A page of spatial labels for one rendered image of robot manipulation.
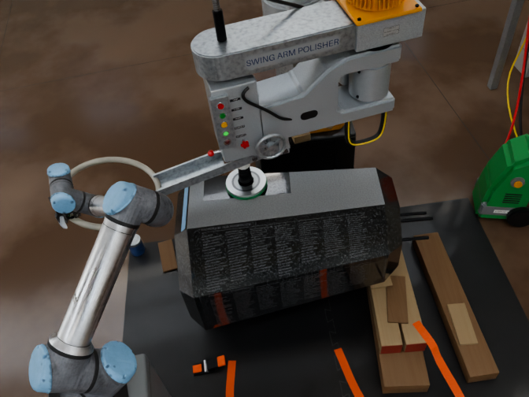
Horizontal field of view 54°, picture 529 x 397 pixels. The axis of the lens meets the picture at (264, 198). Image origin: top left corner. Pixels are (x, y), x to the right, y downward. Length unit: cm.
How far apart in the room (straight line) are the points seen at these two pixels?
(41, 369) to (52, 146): 313
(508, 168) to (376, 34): 155
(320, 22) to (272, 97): 38
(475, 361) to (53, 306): 258
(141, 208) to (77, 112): 339
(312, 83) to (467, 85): 272
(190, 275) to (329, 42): 130
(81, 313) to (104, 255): 20
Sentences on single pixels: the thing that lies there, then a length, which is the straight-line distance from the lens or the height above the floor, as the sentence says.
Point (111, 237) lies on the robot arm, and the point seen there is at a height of 159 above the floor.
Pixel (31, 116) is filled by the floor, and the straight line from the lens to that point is 522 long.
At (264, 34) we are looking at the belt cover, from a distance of 218.
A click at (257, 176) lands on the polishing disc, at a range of 272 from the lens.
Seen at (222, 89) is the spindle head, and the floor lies 158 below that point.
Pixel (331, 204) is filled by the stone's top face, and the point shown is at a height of 87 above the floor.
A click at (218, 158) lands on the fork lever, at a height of 106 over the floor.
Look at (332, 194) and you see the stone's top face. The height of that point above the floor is 87.
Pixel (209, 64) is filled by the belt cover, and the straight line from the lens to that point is 211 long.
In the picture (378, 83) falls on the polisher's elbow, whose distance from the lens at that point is 246.
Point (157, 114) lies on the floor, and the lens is 471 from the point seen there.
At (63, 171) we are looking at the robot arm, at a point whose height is 141.
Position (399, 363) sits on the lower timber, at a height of 12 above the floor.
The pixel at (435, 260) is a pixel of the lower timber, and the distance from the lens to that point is 341.
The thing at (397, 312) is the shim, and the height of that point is 23.
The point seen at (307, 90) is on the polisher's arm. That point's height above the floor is 145.
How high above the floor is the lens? 287
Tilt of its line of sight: 49 degrees down
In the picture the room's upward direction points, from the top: 8 degrees counter-clockwise
